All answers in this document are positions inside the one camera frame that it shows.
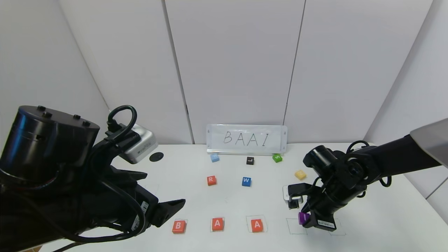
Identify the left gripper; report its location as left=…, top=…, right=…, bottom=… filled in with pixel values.
left=83, top=166, right=186, bottom=232

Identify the white BAAI sign board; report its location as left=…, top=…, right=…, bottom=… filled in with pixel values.
left=206, top=124, right=288, bottom=155

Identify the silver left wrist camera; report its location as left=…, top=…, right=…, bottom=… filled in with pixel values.
left=121, top=124, right=159, bottom=164

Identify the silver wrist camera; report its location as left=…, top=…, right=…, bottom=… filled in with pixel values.
left=282, top=183, right=312, bottom=210
left=121, top=124, right=159, bottom=164

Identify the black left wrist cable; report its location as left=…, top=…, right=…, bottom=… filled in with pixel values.
left=21, top=105, right=147, bottom=244

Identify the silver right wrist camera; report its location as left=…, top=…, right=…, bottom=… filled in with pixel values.
left=282, top=183, right=312, bottom=210

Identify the black right camera cable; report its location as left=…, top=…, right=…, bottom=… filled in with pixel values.
left=308, top=140, right=392, bottom=214

